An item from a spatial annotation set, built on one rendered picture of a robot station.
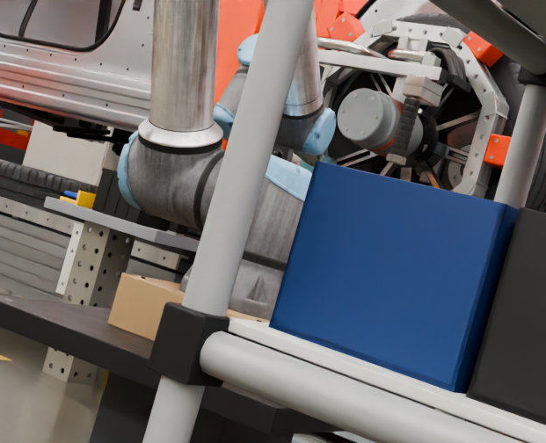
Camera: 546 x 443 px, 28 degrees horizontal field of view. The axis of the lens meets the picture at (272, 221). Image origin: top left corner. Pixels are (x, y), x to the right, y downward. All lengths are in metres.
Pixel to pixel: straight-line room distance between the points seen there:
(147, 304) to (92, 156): 6.82
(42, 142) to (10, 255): 5.46
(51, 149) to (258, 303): 7.16
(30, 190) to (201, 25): 2.06
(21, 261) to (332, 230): 2.89
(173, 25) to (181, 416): 1.23
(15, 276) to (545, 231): 3.01
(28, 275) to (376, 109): 1.37
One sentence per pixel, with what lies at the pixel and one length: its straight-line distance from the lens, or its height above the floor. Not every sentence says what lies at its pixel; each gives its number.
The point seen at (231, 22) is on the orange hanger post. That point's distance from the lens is 3.05.
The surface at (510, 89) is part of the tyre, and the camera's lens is 2.72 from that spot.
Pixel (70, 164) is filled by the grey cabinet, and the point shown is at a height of 0.58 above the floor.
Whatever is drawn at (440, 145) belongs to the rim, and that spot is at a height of 0.85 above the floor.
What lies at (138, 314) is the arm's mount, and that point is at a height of 0.33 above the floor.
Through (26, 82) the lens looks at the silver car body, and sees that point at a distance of 4.42.
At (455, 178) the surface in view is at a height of 0.81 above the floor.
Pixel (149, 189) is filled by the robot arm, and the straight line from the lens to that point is 1.95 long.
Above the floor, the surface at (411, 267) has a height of 0.53.
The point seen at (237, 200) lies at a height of 0.54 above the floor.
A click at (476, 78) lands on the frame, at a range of 2.72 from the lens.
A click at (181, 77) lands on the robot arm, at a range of 1.87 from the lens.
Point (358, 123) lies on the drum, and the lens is 2.63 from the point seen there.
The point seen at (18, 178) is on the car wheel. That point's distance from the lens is 3.85.
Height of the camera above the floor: 0.53
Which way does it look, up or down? level
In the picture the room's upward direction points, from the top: 16 degrees clockwise
